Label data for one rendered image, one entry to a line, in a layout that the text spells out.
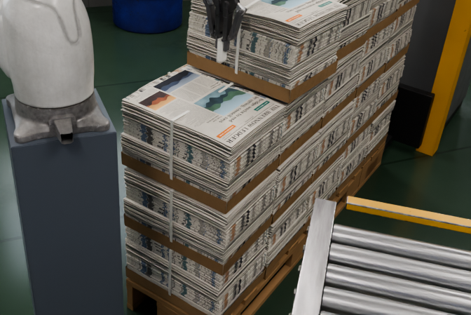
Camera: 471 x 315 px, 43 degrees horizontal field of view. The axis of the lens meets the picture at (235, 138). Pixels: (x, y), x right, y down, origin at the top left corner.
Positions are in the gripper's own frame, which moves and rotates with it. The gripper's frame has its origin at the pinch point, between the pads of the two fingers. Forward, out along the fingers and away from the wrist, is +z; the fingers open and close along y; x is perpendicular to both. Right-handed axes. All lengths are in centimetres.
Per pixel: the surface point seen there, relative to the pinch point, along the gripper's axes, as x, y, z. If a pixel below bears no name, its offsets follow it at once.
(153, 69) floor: -133, 136, 96
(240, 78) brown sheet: -6.3, -3.0, 10.1
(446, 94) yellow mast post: -148, -35, 60
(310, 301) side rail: 54, -58, 16
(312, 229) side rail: 35, -49, 16
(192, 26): -7.6, 16.0, -0.4
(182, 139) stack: 21.7, -3.3, 17.9
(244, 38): -7.0, -2.7, -2.1
